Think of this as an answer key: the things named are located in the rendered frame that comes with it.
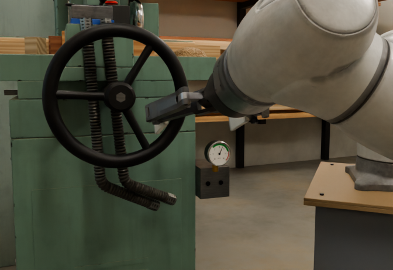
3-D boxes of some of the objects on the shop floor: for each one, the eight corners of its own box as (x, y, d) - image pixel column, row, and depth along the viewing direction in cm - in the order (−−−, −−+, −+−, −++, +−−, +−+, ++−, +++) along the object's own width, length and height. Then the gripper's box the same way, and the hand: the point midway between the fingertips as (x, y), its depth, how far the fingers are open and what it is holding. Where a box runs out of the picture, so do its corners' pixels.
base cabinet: (20, 431, 103) (6, 139, 96) (31, 308, 158) (23, 116, 150) (197, 388, 117) (197, 131, 110) (151, 289, 172) (149, 113, 164)
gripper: (322, 56, 59) (256, 102, 79) (144, 53, 52) (120, 104, 71) (331, 108, 58) (262, 142, 77) (149, 113, 50) (124, 149, 70)
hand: (196, 123), depth 73 cm, fingers open, 13 cm apart
